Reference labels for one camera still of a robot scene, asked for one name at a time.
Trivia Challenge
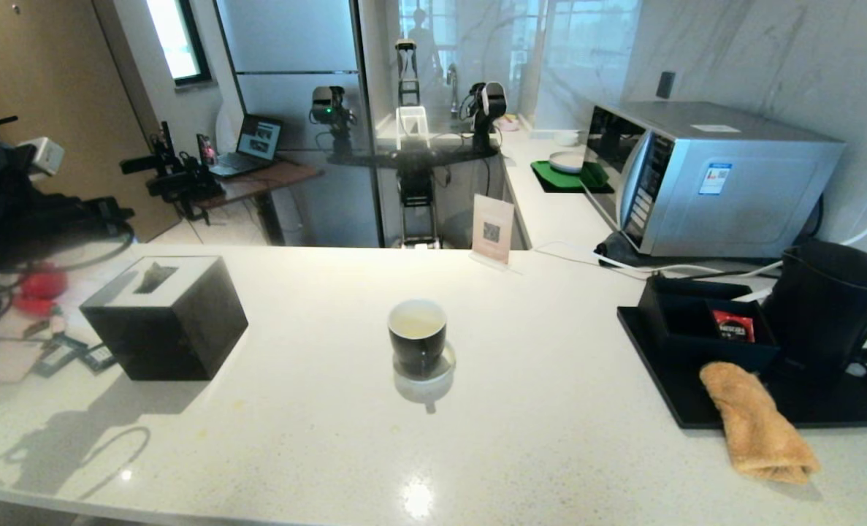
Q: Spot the red coffee sachet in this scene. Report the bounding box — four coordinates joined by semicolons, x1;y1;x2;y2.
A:
712;310;758;344

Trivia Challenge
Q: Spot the black tissue box white top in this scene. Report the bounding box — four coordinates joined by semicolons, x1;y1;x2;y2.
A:
81;256;250;382

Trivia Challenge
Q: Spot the beige QR code sign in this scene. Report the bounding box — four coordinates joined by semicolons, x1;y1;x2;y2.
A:
470;194;516;272

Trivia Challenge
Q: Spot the orange folded towel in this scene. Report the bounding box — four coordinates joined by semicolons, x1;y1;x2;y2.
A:
700;362;822;486

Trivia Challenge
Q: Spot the black sachet organizer box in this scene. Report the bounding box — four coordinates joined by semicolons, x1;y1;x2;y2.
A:
638;276;782;373

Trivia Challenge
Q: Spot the window with dark frame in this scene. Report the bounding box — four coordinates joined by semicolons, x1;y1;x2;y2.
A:
147;0;213;90

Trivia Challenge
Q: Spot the black electric kettle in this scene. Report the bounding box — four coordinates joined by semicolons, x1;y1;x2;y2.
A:
760;237;867;384

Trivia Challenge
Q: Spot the metal faucet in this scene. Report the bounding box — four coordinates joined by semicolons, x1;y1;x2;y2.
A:
444;62;465;119

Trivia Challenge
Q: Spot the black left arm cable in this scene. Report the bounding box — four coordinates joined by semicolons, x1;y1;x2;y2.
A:
50;223;137;275

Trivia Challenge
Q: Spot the background robot torso column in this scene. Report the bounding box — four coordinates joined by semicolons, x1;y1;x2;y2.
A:
395;38;438;248

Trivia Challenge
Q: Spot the black teleoperation rig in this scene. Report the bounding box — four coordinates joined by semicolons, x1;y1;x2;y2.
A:
119;122;227;222

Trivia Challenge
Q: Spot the open laptop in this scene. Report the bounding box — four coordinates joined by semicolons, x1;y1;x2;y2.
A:
210;115;286;180

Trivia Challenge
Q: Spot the dark green card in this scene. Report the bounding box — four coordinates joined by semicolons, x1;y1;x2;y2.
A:
81;342;120;373
34;338;77;378

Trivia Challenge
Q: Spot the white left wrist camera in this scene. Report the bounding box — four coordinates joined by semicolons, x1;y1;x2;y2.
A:
17;137;66;180

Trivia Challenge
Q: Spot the pink pad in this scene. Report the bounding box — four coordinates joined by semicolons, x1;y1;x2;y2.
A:
0;338;43;386

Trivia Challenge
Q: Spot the black serving tray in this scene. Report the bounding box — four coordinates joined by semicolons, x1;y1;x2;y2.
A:
616;305;867;430

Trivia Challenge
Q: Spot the dark curved tabletop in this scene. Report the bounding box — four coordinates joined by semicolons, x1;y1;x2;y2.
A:
329;145;503;170

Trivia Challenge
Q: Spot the red chili toy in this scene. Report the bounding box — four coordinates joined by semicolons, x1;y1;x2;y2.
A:
15;294;60;317

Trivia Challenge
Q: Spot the frosted glass partition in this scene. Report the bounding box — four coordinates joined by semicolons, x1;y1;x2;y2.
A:
214;0;386;249

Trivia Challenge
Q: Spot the green tray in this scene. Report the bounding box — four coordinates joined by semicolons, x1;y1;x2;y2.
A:
532;161;615;195

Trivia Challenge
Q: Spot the white bowl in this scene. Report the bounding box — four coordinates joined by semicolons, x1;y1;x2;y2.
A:
548;150;587;175

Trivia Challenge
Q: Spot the wooden desk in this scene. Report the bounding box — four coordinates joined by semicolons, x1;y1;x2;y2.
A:
198;162;326;247

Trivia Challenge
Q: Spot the light brown wooden door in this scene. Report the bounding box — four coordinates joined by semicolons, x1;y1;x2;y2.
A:
0;0;180;242

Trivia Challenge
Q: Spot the black cup white inside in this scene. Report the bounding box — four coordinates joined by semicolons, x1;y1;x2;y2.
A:
388;299;448;378

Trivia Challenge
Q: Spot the silver microwave oven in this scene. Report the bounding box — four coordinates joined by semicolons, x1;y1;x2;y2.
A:
583;101;849;259

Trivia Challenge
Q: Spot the round glass coaster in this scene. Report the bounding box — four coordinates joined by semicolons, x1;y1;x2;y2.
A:
393;343;457;382

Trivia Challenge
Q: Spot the red round object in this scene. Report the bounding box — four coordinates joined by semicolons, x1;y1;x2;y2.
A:
18;263;70;300

